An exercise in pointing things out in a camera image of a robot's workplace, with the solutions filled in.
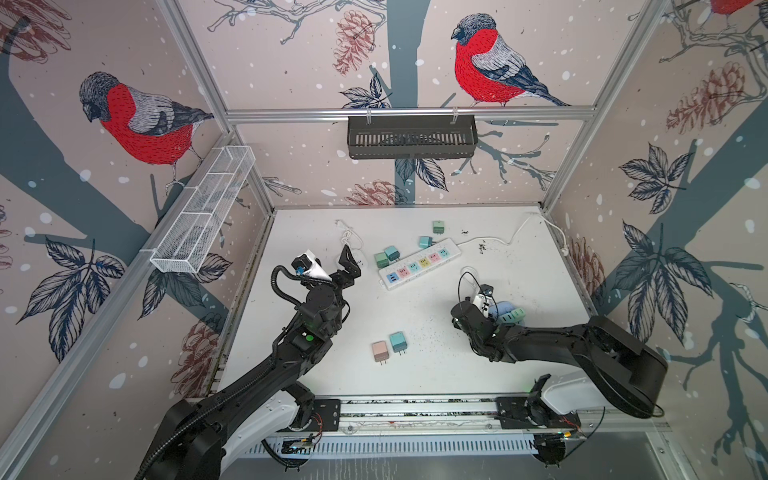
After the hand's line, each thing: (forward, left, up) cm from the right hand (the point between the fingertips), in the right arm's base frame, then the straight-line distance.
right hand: (460, 312), depth 91 cm
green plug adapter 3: (+35, +5, +1) cm, 36 cm away
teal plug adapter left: (+20, +22, +3) cm, 30 cm away
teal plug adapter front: (-11, +19, +1) cm, 22 cm away
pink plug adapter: (-13, +24, +1) cm, 27 cm away
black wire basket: (+52, +16, +30) cm, 62 cm away
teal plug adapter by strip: (+26, +10, +3) cm, 28 cm away
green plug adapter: (-4, -14, +6) cm, 16 cm away
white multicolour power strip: (+16, +13, +3) cm, 21 cm away
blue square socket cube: (+2, -14, 0) cm, 14 cm away
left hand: (+2, +35, +27) cm, 45 cm away
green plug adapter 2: (+18, +26, +2) cm, 32 cm away
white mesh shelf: (+6, +72, +33) cm, 79 cm away
